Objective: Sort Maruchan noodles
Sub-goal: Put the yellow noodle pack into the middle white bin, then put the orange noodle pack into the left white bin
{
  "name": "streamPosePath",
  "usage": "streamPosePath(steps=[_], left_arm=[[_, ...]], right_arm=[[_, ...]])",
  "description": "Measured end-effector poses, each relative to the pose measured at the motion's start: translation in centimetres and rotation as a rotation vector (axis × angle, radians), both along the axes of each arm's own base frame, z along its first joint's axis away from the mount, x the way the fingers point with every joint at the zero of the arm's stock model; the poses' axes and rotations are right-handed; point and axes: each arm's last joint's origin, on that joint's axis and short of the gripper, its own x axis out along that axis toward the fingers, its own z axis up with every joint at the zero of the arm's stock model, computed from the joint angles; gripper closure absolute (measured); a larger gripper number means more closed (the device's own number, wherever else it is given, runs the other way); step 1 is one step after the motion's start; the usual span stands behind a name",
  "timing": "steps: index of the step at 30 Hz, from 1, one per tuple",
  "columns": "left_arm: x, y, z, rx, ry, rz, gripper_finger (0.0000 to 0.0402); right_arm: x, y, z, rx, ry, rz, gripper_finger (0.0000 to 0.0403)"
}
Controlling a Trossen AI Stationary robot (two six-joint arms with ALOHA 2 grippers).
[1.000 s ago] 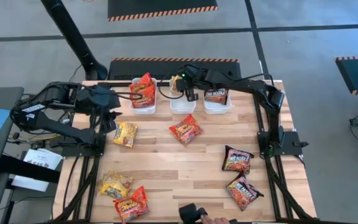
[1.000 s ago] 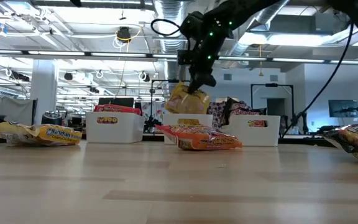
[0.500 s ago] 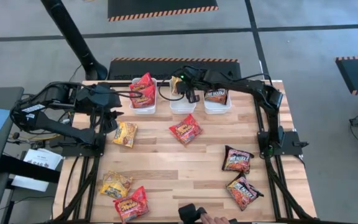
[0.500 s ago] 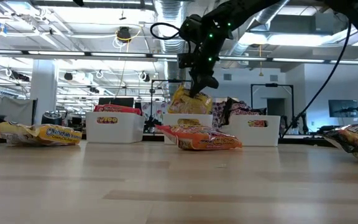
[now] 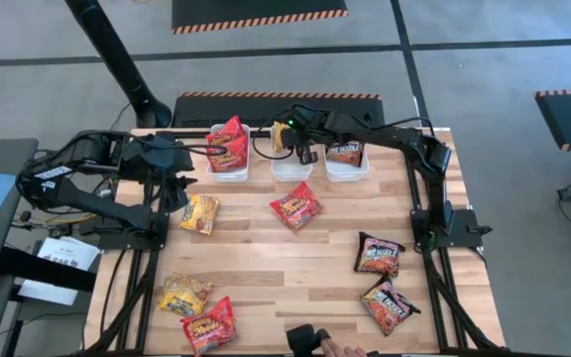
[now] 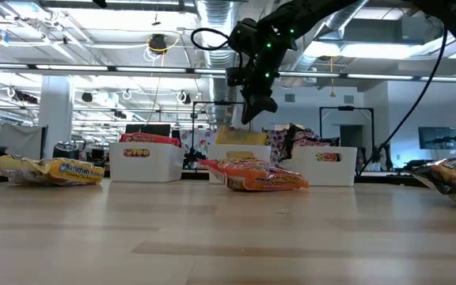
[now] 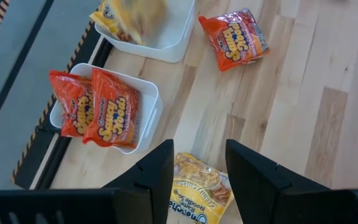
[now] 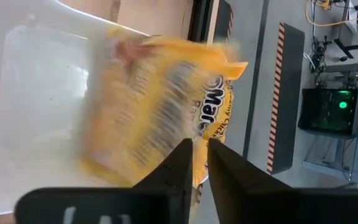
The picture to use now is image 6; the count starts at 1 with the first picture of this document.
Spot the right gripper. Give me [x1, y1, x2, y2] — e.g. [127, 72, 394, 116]
[241, 49, 280, 125]

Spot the yellow Maruchan noodle pack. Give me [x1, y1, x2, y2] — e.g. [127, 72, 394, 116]
[0, 154, 106, 186]
[226, 150, 256, 161]
[215, 126, 269, 146]

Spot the black Maruchan fire noodle pack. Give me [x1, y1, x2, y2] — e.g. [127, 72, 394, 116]
[411, 154, 456, 207]
[301, 128, 342, 148]
[279, 123, 306, 160]

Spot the red Maruchan noodle pack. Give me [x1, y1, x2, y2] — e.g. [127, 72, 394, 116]
[119, 132, 182, 158]
[197, 157, 310, 192]

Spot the white plastic bin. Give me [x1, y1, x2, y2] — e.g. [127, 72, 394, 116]
[281, 145, 359, 187]
[108, 141, 184, 183]
[207, 143, 272, 184]

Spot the black computer monitor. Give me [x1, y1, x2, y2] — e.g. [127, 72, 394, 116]
[124, 123, 173, 138]

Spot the black ceiling lamp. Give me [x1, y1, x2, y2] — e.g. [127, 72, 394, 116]
[148, 33, 169, 55]

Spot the black round container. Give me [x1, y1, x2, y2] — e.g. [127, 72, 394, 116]
[52, 141, 81, 160]

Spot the white building pillar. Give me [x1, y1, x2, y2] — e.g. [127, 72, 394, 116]
[37, 74, 74, 159]

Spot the grey partition screen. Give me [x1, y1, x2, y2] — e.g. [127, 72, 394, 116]
[0, 124, 49, 159]

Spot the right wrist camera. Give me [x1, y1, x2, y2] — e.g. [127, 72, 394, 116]
[226, 66, 249, 87]

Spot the black background rig frame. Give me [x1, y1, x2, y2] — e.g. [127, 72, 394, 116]
[318, 105, 375, 159]
[191, 101, 249, 159]

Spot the silver ventilation duct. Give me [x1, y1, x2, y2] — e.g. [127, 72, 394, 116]
[195, 0, 249, 127]

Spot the black aluminium table frame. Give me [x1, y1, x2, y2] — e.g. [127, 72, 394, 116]
[104, 168, 423, 185]

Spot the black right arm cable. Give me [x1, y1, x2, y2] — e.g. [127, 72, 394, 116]
[356, 27, 449, 177]

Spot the long ceiling light rail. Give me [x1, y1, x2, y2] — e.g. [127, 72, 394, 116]
[0, 61, 456, 85]

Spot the black wall monitor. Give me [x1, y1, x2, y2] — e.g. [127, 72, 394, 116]
[417, 126, 456, 150]

